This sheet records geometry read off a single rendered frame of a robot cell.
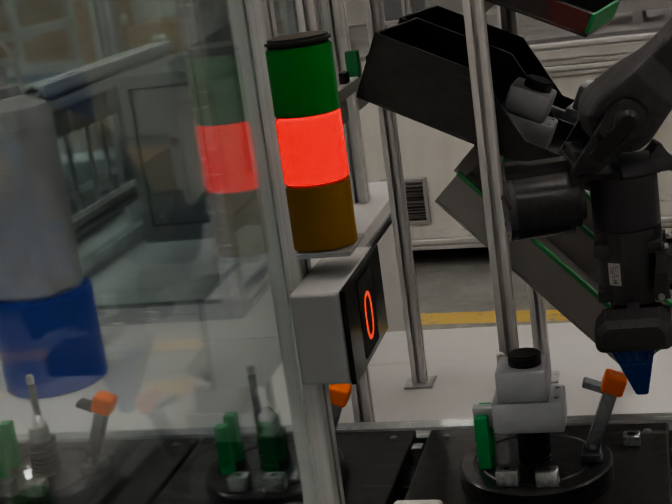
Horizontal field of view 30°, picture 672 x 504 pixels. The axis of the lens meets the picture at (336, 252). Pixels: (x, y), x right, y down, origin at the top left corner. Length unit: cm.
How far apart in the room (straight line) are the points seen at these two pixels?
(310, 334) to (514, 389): 29
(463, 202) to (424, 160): 395
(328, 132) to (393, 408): 82
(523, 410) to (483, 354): 69
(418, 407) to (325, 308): 79
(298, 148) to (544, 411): 38
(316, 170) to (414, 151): 440
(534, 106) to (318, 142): 49
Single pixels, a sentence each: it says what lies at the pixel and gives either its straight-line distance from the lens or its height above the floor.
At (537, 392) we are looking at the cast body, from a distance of 114.
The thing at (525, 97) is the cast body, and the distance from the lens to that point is 135.
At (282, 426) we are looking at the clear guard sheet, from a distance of 92.
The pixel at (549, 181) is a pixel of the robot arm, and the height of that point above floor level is 126.
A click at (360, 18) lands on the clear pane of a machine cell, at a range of 527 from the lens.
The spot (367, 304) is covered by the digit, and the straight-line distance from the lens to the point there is 95.
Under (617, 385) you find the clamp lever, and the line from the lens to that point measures 114.
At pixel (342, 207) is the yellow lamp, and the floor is 129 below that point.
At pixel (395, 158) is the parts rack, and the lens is 165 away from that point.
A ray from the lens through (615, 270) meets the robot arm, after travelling 109.
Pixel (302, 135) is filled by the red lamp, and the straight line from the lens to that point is 90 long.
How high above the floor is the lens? 149
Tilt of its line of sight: 15 degrees down
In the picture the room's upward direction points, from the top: 8 degrees counter-clockwise
